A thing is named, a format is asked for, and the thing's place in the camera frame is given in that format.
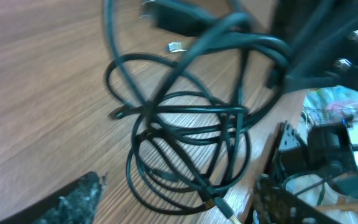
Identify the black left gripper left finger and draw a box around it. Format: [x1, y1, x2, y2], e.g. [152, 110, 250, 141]
[0, 171, 106, 224]

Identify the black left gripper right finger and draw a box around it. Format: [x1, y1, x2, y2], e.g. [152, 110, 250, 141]
[266, 0, 358, 93]

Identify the black cable bundle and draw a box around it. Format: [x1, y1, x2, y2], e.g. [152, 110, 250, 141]
[103, 0, 293, 224]

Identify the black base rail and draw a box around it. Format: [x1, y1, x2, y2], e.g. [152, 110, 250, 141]
[247, 116, 358, 223]

